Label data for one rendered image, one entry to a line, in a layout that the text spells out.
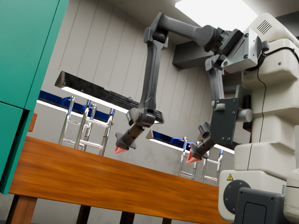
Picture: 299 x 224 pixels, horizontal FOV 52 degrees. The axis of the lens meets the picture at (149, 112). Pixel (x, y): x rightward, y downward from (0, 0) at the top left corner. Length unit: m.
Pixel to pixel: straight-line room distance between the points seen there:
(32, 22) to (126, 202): 0.73
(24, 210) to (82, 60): 2.50
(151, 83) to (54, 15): 0.49
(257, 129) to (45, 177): 0.72
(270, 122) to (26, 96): 0.77
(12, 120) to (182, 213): 0.84
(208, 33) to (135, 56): 2.78
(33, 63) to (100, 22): 2.64
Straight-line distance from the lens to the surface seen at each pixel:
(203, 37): 1.11
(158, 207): 1.36
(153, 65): 1.37
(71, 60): 3.37
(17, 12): 1.09
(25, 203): 1.11
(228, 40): 1.01
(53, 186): 1.12
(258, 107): 1.09
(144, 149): 3.83
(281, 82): 1.08
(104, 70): 3.55
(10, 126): 1.02
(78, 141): 1.66
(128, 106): 1.58
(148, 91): 1.33
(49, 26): 1.11
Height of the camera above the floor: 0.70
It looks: 13 degrees up
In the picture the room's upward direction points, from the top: 13 degrees clockwise
